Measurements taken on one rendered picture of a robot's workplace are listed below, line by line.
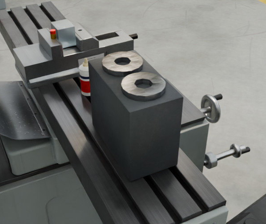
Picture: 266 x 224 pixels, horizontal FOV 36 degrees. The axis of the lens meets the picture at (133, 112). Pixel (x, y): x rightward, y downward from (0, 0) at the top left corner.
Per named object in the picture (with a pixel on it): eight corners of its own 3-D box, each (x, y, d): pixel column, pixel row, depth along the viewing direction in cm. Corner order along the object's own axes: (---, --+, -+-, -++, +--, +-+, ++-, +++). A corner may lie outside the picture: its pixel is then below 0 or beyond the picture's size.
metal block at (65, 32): (69, 37, 126) (67, 18, 122) (76, 45, 121) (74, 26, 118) (52, 40, 124) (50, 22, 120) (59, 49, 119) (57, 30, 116)
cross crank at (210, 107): (209, 110, 169) (212, 86, 162) (226, 126, 161) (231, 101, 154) (176, 120, 164) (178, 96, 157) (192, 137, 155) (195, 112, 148)
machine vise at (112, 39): (115, 42, 140) (114, 11, 134) (136, 61, 130) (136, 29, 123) (14, 66, 127) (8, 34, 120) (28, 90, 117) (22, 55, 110)
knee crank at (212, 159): (243, 146, 165) (246, 135, 161) (253, 155, 160) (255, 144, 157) (197, 163, 157) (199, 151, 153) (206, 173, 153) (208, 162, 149)
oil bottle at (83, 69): (92, 87, 118) (90, 53, 111) (98, 94, 115) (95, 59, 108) (79, 90, 116) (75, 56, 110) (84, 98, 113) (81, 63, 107)
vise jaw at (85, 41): (83, 31, 131) (82, 20, 128) (99, 47, 122) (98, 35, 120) (65, 35, 128) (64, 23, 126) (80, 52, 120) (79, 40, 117)
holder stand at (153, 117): (135, 112, 108) (135, 43, 96) (178, 165, 92) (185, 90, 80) (92, 125, 104) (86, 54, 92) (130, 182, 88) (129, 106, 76)
